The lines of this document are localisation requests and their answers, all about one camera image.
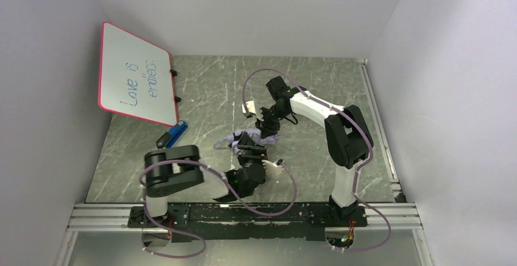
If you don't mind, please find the light purple folding umbrella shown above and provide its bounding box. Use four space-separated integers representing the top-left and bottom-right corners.
213 128 279 154

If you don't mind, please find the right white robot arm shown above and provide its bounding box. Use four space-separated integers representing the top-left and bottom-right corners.
243 76 374 218

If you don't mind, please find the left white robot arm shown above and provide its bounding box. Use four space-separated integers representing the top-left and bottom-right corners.
144 145 268 221

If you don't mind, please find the blue whiteboard marker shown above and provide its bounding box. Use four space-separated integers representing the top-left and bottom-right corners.
155 120 188 149

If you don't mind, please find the red framed whiteboard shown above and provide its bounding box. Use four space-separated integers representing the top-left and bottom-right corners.
98 21 179 126

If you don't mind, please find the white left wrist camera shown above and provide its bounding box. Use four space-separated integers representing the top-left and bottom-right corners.
262 159 284 178

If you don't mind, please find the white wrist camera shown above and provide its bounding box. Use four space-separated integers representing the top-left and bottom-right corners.
262 159 284 178
242 100 256 118

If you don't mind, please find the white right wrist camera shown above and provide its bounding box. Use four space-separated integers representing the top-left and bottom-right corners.
242 100 256 118

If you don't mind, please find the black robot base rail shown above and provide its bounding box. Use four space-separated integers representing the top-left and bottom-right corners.
128 200 368 243

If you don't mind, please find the aluminium frame rail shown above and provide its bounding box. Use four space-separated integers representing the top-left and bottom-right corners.
67 203 423 232

